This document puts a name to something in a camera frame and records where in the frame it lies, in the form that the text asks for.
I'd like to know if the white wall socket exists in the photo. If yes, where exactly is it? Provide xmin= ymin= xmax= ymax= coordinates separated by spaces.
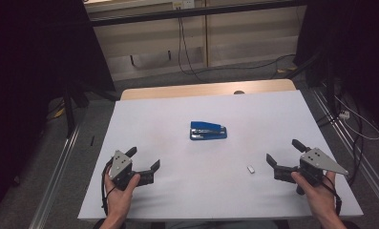
xmin=172 ymin=0 xmax=197 ymax=10

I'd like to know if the white table sheet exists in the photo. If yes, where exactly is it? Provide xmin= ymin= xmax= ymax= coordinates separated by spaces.
xmin=77 ymin=90 xmax=364 ymax=221

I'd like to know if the black horizontal bar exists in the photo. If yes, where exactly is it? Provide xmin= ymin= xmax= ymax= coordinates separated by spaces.
xmin=90 ymin=0 xmax=307 ymax=28

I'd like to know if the person's left hand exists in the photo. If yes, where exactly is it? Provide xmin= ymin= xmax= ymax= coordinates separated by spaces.
xmin=104 ymin=173 xmax=141 ymax=220

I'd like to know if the black metal stand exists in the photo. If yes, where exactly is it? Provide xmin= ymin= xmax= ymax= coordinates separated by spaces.
xmin=62 ymin=80 xmax=118 ymax=139
xmin=285 ymin=50 xmax=338 ymax=119

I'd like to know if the beige wooden cabinet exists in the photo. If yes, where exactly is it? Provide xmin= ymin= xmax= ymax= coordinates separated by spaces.
xmin=83 ymin=0 xmax=307 ymax=82

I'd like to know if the person's right hand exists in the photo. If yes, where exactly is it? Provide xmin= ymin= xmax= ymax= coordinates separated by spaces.
xmin=290 ymin=170 xmax=338 ymax=221

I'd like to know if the black floor cable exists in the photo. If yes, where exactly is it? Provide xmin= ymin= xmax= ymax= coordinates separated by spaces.
xmin=190 ymin=52 xmax=297 ymax=80

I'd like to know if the black curtain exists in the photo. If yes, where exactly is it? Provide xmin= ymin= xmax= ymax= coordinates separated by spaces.
xmin=0 ymin=0 xmax=116 ymax=220
xmin=293 ymin=0 xmax=379 ymax=136

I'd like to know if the aluminium floor rail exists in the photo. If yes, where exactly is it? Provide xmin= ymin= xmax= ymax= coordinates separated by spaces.
xmin=310 ymin=87 xmax=379 ymax=209
xmin=28 ymin=123 xmax=82 ymax=229

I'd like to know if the black cable bundle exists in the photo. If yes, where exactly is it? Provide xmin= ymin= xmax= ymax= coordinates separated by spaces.
xmin=315 ymin=92 xmax=365 ymax=187

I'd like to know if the light wooden table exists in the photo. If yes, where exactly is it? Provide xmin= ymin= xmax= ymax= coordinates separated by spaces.
xmin=119 ymin=78 xmax=297 ymax=101

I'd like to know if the left hand-held gripper black cable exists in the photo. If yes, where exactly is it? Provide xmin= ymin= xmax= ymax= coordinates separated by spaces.
xmin=100 ymin=157 xmax=115 ymax=218

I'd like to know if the right hand-held gripper black cable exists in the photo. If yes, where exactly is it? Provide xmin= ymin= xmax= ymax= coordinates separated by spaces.
xmin=320 ymin=175 xmax=343 ymax=218

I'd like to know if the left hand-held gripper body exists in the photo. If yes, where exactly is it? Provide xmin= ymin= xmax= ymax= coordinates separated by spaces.
xmin=109 ymin=150 xmax=156 ymax=192

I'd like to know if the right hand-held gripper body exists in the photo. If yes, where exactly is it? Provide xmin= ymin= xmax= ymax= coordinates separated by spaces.
xmin=273 ymin=147 xmax=349 ymax=187

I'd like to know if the hand-held gripper black cable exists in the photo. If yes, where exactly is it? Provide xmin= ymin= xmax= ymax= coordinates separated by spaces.
xmin=320 ymin=175 xmax=343 ymax=218
xmin=100 ymin=157 xmax=115 ymax=218

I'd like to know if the white cable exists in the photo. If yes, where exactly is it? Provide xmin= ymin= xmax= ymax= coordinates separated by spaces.
xmin=333 ymin=94 xmax=379 ymax=141

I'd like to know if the black hanging wall cable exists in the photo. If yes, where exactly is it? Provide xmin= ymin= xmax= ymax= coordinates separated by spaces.
xmin=177 ymin=17 xmax=207 ymax=83

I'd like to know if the blue stapler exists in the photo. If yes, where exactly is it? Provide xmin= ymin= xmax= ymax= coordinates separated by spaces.
xmin=189 ymin=120 xmax=228 ymax=141

